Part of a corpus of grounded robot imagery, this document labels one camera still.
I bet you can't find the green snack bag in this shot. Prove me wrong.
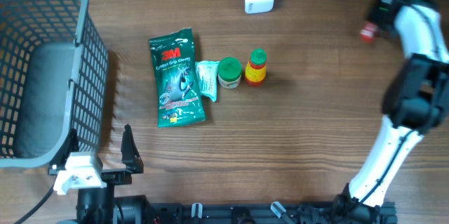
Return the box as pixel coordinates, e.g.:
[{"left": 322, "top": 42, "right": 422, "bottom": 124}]
[{"left": 149, "top": 28, "right": 206, "bottom": 128}]

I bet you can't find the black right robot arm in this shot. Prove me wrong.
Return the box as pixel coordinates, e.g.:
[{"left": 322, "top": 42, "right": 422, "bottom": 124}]
[{"left": 328, "top": 0, "right": 448, "bottom": 223}]

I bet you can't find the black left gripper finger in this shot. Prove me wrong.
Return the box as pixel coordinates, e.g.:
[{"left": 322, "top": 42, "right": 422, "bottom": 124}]
[
  {"left": 51, "top": 129, "right": 79, "bottom": 170},
  {"left": 121, "top": 124, "right": 144, "bottom": 173}
]

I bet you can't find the green lid jar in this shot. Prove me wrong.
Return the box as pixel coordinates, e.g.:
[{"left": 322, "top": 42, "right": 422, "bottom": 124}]
[{"left": 217, "top": 57, "right": 242, "bottom": 89}]

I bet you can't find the red yellow sauce bottle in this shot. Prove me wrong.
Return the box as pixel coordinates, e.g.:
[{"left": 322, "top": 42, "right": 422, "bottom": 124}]
[{"left": 244, "top": 48, "right": 267, "bottom": 87}]

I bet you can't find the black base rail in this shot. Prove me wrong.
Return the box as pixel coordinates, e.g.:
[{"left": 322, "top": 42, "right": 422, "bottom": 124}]
[{"left": 141, "top": 202, "right": 398, "bottom": 224}]

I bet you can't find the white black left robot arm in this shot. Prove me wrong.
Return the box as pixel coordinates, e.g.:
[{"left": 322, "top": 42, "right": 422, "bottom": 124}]
[{"left": 53, "top": 124, "right": 160, "bottom": 223}]

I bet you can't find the red stick packet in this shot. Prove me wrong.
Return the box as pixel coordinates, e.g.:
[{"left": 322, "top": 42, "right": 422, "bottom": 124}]
[{"left": 360, "top": 22, "right": 379, "bottom": 43}]

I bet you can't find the light blue tissue packet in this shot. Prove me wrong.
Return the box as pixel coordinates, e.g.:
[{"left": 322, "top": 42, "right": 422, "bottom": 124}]
[{"left": 195, "top": 60, "right": 219, "bottom": 102}]

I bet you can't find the grey plastic mesh basket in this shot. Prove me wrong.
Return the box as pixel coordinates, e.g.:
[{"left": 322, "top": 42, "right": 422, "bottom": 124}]
[{"left": 1, "top": 0, "right": 109, "bottom": 169}]

